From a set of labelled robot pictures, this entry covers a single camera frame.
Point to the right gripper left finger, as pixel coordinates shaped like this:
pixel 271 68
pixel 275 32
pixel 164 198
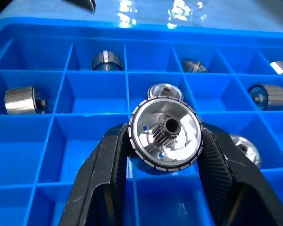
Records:
pixel 96 176

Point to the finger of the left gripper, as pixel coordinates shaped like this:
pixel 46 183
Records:
pixel 85 4

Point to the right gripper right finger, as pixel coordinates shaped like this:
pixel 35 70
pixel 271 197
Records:
pixel 238 188

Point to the blue compartment tray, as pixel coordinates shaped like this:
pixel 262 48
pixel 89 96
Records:
pixel 89 94

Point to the metal nut in bin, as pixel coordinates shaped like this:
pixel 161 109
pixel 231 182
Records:
pixel 247 148

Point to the blue plastic table cover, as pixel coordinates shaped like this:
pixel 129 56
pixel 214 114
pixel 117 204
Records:
pixel 155 14

